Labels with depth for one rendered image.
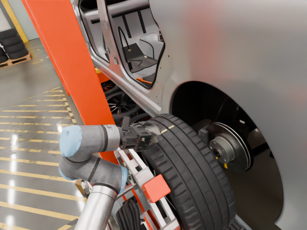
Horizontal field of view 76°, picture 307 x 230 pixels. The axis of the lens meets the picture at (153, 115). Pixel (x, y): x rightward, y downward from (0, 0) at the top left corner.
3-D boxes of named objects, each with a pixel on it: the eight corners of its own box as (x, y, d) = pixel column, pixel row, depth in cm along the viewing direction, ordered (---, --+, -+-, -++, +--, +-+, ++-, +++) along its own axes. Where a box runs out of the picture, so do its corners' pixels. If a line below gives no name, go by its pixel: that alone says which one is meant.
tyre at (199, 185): (169, 175, 152) (242, 249, 97) (143, 192, 144) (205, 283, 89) (146, 99, 122) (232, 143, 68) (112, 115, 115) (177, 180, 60)
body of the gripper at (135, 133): (148, 150, 73) (119, 154, 66) (137, 137, 79) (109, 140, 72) (154, 133, 70) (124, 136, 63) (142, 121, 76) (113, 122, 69)
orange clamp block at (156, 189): (166, 192, 77) (172, 191, 68) (149, 204, 74) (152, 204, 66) (157, 176, 79) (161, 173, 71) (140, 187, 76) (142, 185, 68)
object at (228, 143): (243, 180, 117) (257, 146, 95) (234, 187, 114) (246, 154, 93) (205, 145, 138) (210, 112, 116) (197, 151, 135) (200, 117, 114)
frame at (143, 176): (187, 263, 97) (175, 201, 66) (177, 272, 94) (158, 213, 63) (138, 185, 137) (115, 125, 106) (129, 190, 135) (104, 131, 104)
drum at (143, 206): (160, 208, 100) (155, 192, 92) (122, 234, 93) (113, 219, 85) (146, 189, 111) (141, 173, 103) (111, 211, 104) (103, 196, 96)
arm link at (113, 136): (96, 141, 70) (101, 117, 67) (108, 140, 73) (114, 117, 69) (104, 157, 64) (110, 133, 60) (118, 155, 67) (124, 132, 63)
